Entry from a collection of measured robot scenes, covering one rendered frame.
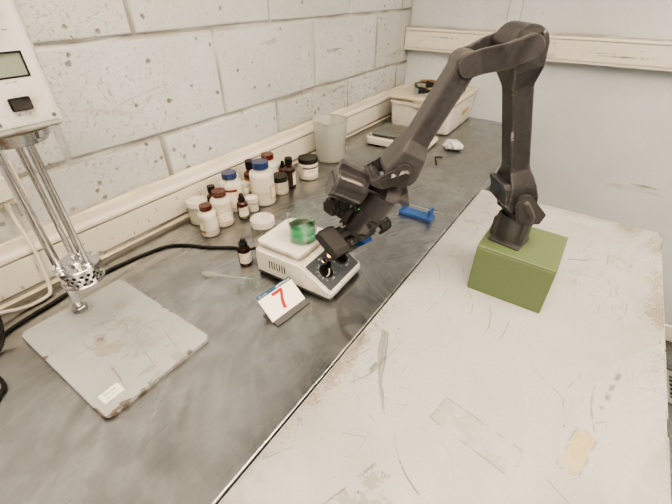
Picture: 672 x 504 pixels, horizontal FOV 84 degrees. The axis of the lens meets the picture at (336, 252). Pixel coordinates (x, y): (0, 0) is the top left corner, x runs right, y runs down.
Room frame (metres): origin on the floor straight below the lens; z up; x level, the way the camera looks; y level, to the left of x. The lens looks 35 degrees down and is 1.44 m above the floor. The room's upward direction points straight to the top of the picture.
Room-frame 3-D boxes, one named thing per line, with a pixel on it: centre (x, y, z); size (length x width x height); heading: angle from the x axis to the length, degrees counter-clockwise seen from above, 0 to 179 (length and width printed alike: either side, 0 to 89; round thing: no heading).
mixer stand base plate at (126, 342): (0.48, 0.41, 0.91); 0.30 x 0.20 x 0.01; 56
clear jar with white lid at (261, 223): (0.79, 0.18, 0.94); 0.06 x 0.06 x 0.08
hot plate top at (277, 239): (0.70, 0.09, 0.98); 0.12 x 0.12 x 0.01; 58
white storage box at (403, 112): (1.86, -0.46, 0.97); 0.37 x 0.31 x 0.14; 147
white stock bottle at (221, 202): (0.91, 0.31, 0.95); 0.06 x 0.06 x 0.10
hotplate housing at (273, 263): (0.69, 0.07, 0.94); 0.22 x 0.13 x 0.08; 58
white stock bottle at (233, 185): (0.99, 0.30, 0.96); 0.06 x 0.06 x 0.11
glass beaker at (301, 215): (0.69, 0.07, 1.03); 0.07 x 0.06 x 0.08; 122
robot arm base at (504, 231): (0.66, -0.36, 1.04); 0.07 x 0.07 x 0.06; 47
